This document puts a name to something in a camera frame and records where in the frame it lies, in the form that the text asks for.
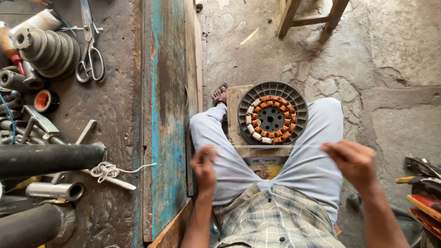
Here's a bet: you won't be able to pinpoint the person's right hand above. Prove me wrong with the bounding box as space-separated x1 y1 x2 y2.
320 139 378 193

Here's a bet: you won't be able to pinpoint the person's left hand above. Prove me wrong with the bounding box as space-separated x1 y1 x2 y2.
190 146 220 194

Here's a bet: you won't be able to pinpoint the person's grey trousers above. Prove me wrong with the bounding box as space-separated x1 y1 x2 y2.
189 97 345 225

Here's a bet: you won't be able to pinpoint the low wooden stand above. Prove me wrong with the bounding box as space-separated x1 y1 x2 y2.
226 85 295 159

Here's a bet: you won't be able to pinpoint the grey plastic spool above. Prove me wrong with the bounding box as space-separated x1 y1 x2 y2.
237 81 309 145

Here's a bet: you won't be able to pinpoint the copper wound motor stator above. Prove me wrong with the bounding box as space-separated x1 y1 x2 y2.
245 95 298 145

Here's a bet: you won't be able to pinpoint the person's sandalled foot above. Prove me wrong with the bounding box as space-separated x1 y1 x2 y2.
212 83 229 107

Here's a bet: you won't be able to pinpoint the blue painted wooden plank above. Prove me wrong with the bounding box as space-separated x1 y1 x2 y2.
143 0 204 242

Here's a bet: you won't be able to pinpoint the printed yellow carton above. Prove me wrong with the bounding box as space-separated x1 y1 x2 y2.
243 157 288 180

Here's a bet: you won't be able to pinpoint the white flat stick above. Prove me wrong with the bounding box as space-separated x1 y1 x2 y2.
81 168 138 191

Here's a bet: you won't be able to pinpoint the person's plaid shirt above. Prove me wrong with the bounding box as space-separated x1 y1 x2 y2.
213 183 346 248

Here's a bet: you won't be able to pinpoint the heap of red painted parts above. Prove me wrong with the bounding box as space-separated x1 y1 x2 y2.
394 156 441 248

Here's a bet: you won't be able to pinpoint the wood sliver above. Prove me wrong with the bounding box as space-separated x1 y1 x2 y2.
239 27 260 45

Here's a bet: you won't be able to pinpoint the wooden stool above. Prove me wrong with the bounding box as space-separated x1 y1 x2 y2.
277 0 351 39

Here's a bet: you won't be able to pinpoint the long black pipe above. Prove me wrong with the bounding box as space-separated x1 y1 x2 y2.
0 143 108 180

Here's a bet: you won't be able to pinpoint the metal scissors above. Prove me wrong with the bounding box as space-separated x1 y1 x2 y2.
75 0 105 83

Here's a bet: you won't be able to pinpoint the silver metal tube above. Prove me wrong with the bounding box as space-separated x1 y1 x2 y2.
25 181 85 203

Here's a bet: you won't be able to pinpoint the heap of metal tools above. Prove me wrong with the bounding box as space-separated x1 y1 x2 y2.
0 91 98 145

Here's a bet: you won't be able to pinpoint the red tape roll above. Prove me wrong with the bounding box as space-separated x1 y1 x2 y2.
33 89 60 114

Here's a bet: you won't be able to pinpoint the thin metal rod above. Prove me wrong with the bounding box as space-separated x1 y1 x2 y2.
56 26 104 32

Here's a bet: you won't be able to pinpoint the grey stepped pulley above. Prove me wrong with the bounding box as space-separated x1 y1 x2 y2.
12 28 82 79

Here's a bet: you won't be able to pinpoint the thick black pipe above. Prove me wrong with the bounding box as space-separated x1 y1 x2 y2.
0 203 77 248

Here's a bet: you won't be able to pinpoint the dark metal socket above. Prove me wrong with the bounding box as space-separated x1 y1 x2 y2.
0 70 45 92

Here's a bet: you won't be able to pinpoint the white thread spool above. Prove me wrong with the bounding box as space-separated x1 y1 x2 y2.
9 9 63 35

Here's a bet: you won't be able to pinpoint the white string bundle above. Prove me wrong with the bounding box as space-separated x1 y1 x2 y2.
90 161 157 183

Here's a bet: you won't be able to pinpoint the blue wire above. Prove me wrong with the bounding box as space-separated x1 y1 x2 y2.
0 92 17 145

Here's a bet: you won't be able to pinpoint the red handled screwdriver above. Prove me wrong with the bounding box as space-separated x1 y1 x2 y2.
0 21 26 76

